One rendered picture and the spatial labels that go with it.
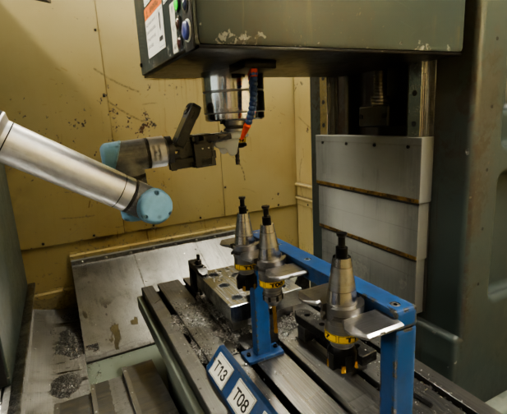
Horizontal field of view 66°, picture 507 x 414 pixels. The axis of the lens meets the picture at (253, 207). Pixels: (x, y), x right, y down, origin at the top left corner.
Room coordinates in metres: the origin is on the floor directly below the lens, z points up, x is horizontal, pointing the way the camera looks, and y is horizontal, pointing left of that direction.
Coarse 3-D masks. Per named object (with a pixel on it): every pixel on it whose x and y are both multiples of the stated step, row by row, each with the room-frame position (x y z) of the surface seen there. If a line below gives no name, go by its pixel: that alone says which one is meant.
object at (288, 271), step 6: (288, 264) 0.70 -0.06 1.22; (294, 264) 0.70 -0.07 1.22; (270, 270) 0.67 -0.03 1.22; (276, 270) 0.67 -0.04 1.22; (282, 270) 0.67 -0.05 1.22; (288, 270) 0.67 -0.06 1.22; (294, 270) 0.67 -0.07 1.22; (300, 270) 0.67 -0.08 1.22; (306, 270) 0.67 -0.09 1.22; (270, 276) 0.65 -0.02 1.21; (276, 276) 0.65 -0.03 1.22; (282, 276) 0.65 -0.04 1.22; (288, 276) 0.65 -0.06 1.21; (294, 276) 0.65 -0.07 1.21
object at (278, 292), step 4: (264, 288) 0.72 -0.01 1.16; (276, 288) 0.71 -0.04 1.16; (280, 288) 0.72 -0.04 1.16; (264, 292) 0.72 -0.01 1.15; (268, 292) 0.71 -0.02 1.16; (272, 292) 0.71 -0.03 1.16; (276, 292) 0.71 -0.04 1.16; (280, 292) 0.71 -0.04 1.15; (264, 296) 0.72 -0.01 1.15; (268, 296) 0.71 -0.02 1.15; (272, 296) 0.71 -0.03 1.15; (276, 296) 0.71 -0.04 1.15; (280, 296) 0.71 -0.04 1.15; (264, 300) 0.72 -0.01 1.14; (268, 300) 0.71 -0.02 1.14; (272, 300) 0.71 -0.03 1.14; (276, 300) 0.71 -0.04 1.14; (280, 300) 0.71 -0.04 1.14; (268, 304) 0.72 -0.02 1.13; (272, 304) 0.71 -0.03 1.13; (276, 304) 0.71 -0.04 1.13
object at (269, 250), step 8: (272, 224) 0.71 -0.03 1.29; (264, 232) 0.71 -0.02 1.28; (272, 232) 0.71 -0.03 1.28; (264, 240) 0.71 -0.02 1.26; (272, 240) 0.71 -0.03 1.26; (264, 248) 0.71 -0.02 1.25; (272, 248) 0.71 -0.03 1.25; (264, 256) 0.71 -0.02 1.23; (272, 256) 0.70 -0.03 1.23; (280, 256) 0.72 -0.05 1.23
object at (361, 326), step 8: (368, 312) 0.50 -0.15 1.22; (376, 312) 0.50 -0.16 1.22; (344, 320) 0.48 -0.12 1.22; (352, 320) 0.48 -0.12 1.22; (360, 320) 0.48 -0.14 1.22; (368, 320) 0.48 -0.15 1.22; (376, 320) 0.48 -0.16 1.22; (384, 320) 0.48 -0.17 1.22; (392, 320) 0.48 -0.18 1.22; (344, 328) 0.47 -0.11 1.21; (352, 328) 0.46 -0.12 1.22; (360, 328) 0.46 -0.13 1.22; (368, 328) 0.46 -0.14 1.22; (376, 328) 0.46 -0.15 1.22; (384, 328) 0.46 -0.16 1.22; (392, 328) 0.46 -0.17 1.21; (400, 328) 0.46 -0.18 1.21; (360, 336) 0.45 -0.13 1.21; (368, 336) 0.44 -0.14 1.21; (376, 336) 0.45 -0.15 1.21
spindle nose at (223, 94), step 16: (208, 80) 1.01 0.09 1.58; (224, 80) 0.98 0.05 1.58; (240, 80) 0.99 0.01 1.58; (208, 96) 1.01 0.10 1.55; (224, 96) 0.99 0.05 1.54; (240, 96) 0.99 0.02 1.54; (208, 112) 1.02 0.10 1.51; (224, 112) 0.99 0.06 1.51; (240, 112) 0.99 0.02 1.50; (256, 112) 1.01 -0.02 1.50
